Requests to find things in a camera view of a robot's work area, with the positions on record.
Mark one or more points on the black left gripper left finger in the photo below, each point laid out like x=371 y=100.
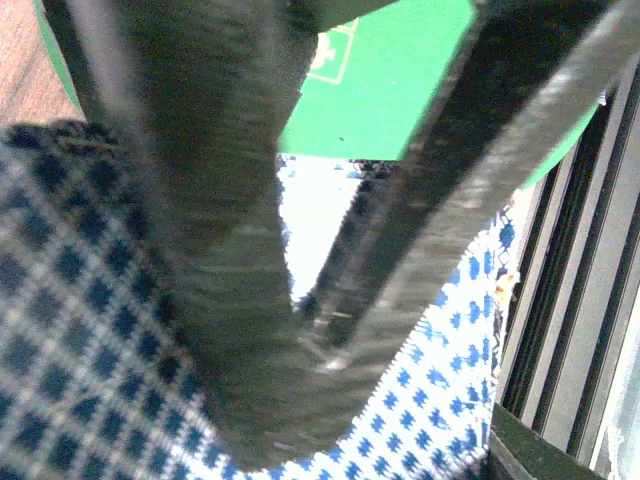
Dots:
x=223 y=255

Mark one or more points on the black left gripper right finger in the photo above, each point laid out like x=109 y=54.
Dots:
x=523 y=77

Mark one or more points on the blue patterned card deck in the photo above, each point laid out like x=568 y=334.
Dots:
x=95 y=385

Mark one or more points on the round green poker mat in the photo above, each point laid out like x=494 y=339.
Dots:
x=380 y=85

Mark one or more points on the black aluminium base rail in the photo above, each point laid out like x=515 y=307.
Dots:
x=573 y=308

